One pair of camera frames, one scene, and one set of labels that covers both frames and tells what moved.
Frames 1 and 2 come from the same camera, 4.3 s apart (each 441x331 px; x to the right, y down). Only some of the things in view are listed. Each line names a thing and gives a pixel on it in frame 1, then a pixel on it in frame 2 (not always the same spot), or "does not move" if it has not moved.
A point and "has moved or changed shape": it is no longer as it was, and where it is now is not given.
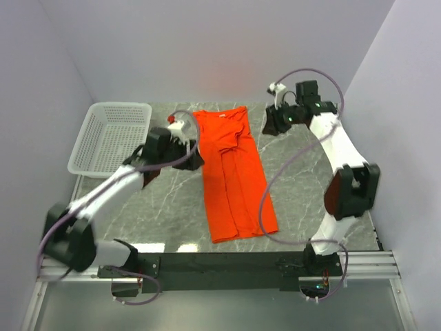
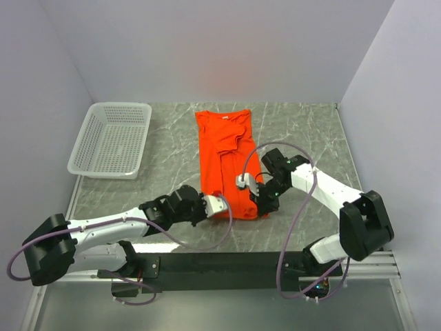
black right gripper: (273, 125) -> (264, 205)
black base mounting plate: (207, 271) does not move
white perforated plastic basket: (110, 132) does not move
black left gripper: (194, 161) -> (202, 216)
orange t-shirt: (234, 176) has moved or changed shape
